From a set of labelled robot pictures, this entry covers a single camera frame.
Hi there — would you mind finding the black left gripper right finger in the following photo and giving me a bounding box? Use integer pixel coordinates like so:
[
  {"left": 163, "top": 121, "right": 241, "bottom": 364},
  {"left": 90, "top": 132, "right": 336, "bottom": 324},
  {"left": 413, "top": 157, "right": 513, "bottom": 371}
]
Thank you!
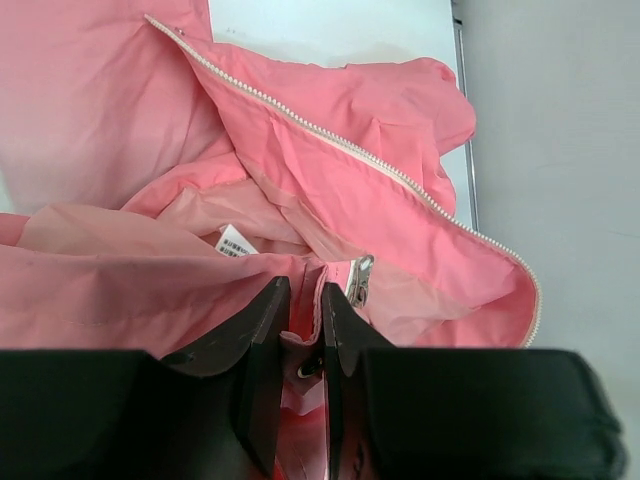
[{"left": 321, "top": 283, "right": 627, "bottom": 479}]

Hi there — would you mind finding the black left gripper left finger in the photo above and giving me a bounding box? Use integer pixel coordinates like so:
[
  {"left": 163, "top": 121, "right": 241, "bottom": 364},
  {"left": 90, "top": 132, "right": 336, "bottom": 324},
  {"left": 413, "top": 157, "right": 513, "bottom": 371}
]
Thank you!
[{"left": 1, "top": 277, "right": 290, "bottom": 479}]

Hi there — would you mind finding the pink zip-up jacket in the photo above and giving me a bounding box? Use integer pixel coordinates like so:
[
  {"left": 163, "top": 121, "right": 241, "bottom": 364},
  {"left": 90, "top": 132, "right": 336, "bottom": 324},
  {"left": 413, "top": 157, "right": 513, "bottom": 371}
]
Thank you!
[{"left": 1, "top": 1, "right": 541, "bottom": 479}]

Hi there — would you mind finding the aluminium right side rail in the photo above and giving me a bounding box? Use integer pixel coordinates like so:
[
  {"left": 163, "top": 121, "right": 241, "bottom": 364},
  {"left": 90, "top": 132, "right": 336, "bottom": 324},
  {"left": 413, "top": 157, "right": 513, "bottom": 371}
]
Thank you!
[{"left": 450, "top": 1, "right": 479, "bottom": 230}]

